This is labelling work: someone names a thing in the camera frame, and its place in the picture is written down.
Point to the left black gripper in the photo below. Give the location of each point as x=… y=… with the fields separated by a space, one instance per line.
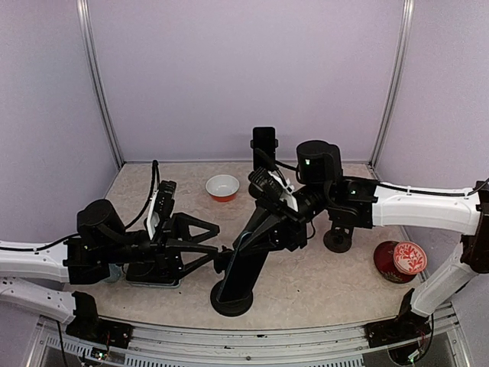
x=179 y=225

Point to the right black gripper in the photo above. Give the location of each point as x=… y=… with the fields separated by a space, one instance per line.
x=288 y=227

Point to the black pole phone stand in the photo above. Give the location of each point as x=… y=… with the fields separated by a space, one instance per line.
x=229 y=302
x=253 y=143

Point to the black teal phone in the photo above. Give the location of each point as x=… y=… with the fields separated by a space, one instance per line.
x=263 y=134

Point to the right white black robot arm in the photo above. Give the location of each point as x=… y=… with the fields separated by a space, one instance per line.
x=366 y=203

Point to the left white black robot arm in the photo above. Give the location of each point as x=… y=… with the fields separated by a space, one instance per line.
x=170 y=251

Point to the right flat black phone stand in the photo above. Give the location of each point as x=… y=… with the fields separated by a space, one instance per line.
x=338 y=240

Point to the orange white bowl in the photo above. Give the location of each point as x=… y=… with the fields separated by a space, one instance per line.
x=223 y=187

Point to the light blue mug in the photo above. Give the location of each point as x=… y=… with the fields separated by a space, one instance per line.
x=115 y=274

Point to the dark red saucer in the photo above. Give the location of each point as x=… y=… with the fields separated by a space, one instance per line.
x=384 y=263

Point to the red patterned bowl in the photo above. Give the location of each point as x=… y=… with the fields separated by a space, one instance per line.
x=409 y=258

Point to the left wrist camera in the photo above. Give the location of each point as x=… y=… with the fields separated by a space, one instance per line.
x=161 y=206

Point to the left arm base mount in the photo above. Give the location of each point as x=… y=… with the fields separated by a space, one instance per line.
x=89 y=326

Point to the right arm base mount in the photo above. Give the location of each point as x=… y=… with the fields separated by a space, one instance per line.
x=404 y=326

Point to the right aluminium frame post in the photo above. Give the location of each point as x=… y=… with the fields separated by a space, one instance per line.
x=394 y=84

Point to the aluminium frame post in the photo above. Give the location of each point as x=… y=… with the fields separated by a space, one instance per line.
x=97 y=83
x=394 y=84

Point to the left aluminium frame post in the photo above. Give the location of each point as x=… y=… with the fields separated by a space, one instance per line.
x=97 y=83

